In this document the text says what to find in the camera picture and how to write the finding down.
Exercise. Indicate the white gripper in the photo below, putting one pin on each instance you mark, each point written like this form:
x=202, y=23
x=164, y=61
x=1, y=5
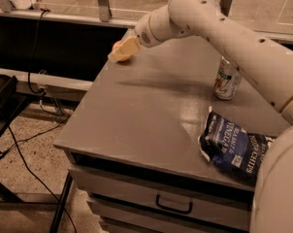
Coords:
x=145, y=32

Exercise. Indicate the metal railing post right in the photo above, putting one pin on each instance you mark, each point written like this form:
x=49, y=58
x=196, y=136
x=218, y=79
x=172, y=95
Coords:
x=225, y=6

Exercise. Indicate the blue kettle chips bag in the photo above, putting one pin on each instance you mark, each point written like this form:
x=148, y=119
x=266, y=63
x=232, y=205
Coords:
x=231, y=148

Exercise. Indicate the silver soda can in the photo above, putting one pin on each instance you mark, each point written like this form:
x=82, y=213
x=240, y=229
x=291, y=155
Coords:
x=227, y=80

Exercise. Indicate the black drawer handle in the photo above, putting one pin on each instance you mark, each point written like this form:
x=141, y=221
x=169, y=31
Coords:
x=170, y=205

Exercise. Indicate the black side table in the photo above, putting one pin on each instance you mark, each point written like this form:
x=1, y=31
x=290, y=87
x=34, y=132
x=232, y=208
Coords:
x=9, y=106

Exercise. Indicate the grey drawer cabinet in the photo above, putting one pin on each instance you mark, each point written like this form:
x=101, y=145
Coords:
x=135, y=135

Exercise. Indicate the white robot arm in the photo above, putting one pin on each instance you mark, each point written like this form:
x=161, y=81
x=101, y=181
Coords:
x=268, y=67

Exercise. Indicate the orange fruit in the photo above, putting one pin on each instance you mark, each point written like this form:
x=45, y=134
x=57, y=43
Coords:
x=117, y=55

